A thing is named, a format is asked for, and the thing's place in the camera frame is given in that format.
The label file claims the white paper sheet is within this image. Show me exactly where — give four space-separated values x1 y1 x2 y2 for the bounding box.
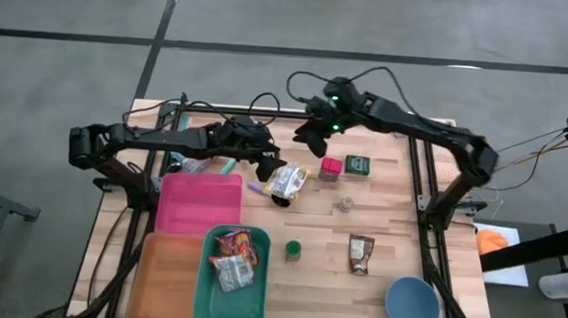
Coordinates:
469 221 535 288

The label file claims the teal handled spoon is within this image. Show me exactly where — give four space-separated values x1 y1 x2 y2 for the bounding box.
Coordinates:
219 157 238 177

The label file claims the orange cloth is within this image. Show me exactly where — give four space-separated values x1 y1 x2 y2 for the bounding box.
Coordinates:
474 228 512 258

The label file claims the black braided cable sleeve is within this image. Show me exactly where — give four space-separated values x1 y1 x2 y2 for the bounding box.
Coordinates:
74 199 156 318
411 223 499 318

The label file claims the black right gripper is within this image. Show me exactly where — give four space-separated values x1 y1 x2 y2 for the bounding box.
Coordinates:
290 92 354 161

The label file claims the brown sauce pouch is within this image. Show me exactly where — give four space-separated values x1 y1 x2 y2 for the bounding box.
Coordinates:
346 234 376 278

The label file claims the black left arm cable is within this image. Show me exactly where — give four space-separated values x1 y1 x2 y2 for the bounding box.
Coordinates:
121 81 284 140

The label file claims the red yellow chips bag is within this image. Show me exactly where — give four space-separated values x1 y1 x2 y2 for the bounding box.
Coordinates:
212 226 263 268

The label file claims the black aluminium table frame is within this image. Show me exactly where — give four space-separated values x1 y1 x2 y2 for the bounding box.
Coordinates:
69 84 512 318

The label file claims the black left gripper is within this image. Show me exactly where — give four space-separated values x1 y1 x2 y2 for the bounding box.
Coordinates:
231 116 292 184

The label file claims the blue bowl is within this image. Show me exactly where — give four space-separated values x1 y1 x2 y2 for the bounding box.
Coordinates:
383 273 443 318

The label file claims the black diagonal beam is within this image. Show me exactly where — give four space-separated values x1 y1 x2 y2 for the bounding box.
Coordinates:
479 214 568 279

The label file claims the clear plastic-wrapped packet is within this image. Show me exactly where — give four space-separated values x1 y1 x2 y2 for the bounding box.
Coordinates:
168 151 211 177

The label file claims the lilac handled spoon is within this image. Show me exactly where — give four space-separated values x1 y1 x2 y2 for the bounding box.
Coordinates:
245 179 294 210

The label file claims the clear yellow-edged snack packet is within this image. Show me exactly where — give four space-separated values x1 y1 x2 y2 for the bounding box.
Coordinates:
262 159 312 203

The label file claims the teal plastic bin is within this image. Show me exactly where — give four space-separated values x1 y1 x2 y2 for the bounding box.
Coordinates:
191 221 273 318

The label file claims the dark green tin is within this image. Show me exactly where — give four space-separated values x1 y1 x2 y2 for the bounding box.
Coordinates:
343 153 372 177

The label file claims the green-lidded spice jar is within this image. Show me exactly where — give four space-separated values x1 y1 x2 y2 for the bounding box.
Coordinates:
284 238 303 263

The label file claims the pink plastic tray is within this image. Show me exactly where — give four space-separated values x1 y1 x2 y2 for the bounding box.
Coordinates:
152 167 246 241

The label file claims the black and yellow cable bundle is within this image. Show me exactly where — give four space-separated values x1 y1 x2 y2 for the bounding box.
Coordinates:
484 121 568 198

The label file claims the orange plastic tray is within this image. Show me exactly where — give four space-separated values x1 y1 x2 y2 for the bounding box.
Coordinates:
125 231 207 318

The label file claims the pink cube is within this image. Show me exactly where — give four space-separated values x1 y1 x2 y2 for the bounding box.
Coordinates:
318 156 344 183

